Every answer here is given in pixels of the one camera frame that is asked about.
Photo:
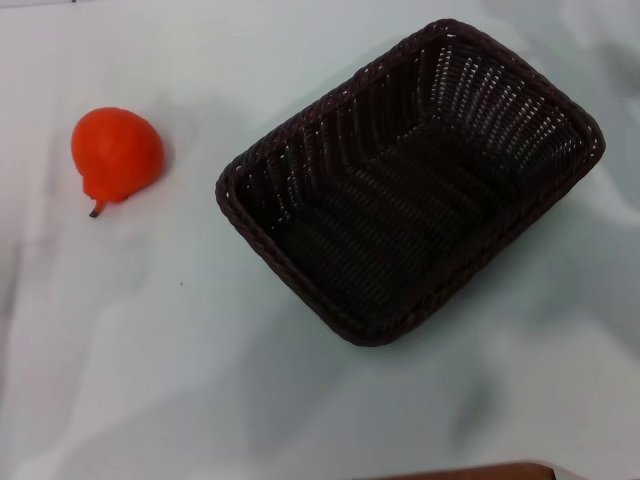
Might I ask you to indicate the dark brown woven basket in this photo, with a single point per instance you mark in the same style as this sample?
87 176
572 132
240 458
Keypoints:
400 215

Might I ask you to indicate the orange-red toy pear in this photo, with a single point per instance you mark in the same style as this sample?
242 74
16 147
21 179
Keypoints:
117 152

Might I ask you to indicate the white tablecloth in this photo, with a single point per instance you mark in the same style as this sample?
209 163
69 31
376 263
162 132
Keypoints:
175 360

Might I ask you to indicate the brown wooden board edge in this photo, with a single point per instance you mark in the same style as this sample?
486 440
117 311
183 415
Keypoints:
475 472

